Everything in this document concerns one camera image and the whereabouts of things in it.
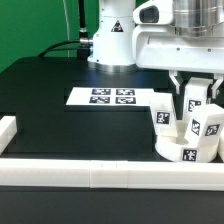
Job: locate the white marker sheet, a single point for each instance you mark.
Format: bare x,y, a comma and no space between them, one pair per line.
96,96

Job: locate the white front fence wall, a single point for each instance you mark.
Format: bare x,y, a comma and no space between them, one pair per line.
111,174

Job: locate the white fence wall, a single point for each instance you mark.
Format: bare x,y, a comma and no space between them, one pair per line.
111,174
8,129

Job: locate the black cable connector block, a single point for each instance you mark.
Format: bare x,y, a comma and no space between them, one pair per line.
83,53

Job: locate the white left fence wall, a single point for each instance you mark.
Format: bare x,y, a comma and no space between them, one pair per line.
8,129

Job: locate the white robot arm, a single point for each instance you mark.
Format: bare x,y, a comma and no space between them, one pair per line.
112,49

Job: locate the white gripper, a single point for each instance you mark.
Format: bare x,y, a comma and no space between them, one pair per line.
181,35

